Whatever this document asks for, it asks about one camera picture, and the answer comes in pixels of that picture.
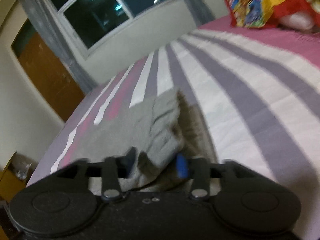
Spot grey sweatpants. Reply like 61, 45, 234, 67
69, 88, 217, 191

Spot striped pink purple bedsheet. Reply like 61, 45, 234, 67
30, 17, 319, 239

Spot brown wooden door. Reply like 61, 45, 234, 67
11, 20, 85, 121

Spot yellow wooden cabinet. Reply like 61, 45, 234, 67
0, 151, 36, 203

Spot left grey curtain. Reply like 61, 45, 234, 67
19, 0, 97, 94

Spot right grey curtain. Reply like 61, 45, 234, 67
184, 0, 215, 27

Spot grey curtain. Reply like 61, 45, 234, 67
184, 0, 215, 27
19, 0, 97, 94

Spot white pillow under quilt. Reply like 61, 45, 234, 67
279, 11, 315, 31

